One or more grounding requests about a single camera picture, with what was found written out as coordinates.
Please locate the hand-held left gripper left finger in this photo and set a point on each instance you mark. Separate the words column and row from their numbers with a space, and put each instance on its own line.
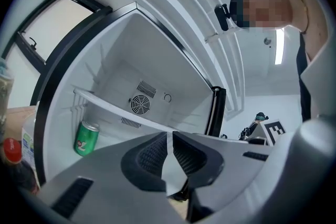
column 147, row 160

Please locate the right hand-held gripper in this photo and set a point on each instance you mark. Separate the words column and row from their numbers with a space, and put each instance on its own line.
column 274, row 129

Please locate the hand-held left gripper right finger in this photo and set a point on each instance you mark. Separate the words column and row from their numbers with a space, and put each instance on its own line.
column 197, row 157

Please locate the white fridge shelf rack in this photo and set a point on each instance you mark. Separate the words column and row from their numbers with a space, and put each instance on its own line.
column 118, row 108

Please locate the person's black shirt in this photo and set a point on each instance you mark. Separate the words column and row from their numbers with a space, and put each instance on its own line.
column 304, row 91

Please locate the round fan grille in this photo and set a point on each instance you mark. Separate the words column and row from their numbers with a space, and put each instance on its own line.
column 140, row 104

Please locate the green soda can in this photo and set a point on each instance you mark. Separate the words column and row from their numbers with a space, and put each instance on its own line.
column 86, row 139

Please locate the white ceiling pipe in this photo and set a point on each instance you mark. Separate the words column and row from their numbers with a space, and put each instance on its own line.
column 232, row 73
column 223, row 73
column 241, row 73

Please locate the ceiling strip light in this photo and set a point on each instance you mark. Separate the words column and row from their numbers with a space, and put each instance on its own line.
column 279, row 47

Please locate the round smoke detector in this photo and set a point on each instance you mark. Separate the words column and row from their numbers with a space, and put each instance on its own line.
column 267, row 41

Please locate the clear bottle with green label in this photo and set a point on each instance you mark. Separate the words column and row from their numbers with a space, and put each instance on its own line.
column 27, row 144

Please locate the person's head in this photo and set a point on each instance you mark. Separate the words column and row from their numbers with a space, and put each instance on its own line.
column 270, row 8

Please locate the light wooden table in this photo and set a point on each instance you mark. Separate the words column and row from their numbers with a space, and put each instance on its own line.
column 18, row 118

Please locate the cola bottle with red cap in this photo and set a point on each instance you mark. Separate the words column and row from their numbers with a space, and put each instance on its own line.
column 11, row 150

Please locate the white thermos flask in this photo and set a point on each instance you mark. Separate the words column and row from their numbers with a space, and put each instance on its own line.
column 5, row 91

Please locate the white pipe bracket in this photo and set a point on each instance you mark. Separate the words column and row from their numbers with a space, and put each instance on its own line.
column 211, row 38

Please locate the black head camera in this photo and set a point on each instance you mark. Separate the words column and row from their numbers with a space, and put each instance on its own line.
column 222, row 17

